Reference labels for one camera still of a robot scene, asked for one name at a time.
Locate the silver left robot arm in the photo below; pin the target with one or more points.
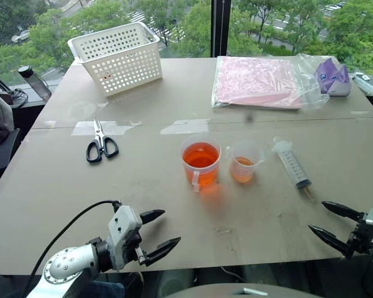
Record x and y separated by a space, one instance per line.
65 264

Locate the grey bottle with black cap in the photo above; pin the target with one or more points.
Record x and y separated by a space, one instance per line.
37 83

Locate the purple and white pouch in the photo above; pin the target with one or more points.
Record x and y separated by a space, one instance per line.
334 79

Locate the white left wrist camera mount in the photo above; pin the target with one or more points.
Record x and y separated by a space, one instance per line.
124 223

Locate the clear plastic bag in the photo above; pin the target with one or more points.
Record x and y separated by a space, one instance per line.
311 90

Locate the black chair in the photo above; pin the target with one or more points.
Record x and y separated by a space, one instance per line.
4 149

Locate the black window frame post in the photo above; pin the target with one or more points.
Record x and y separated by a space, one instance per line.
220 28

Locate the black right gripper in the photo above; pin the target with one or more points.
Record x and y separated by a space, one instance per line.
363 237

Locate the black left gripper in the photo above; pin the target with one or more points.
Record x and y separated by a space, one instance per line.
137 243

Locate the white car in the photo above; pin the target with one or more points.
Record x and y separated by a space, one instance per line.
20 36

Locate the white perforated plastic basket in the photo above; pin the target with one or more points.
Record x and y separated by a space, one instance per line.
127 74

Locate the large beaker with orange liquid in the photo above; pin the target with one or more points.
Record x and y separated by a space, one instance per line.
200 174

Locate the large clear plastic syringe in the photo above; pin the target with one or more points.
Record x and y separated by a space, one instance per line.
292 164

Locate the small beaker with orange liquid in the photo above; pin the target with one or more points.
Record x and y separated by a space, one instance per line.
242 171

